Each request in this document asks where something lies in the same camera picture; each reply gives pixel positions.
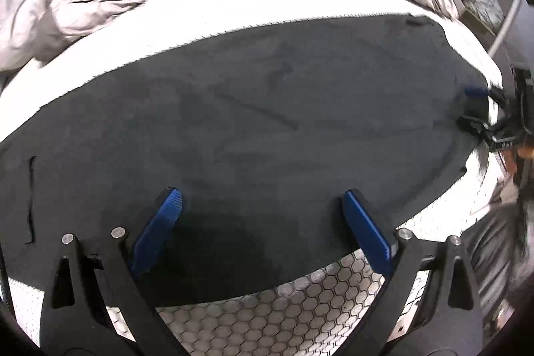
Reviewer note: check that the person's right hand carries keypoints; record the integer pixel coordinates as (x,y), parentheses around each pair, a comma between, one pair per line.
(525,151)

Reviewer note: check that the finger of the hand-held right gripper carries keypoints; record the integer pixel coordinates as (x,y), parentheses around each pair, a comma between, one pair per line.
(471,122)
(475,91)

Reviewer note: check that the white pole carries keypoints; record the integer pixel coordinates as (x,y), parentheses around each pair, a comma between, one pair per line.
(511,14)

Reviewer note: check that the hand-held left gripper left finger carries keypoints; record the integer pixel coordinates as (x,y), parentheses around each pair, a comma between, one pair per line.
(158,231)

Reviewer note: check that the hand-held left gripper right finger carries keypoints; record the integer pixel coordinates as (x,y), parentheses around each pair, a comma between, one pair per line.
(369,231)

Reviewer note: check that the person's right forearm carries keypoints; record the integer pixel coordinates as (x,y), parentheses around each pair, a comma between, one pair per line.
(500,239)

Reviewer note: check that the white patterned mattress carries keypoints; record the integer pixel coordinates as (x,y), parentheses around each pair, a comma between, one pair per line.
(125,35)

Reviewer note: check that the black pants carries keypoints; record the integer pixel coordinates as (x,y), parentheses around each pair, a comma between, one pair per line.
(250,130)

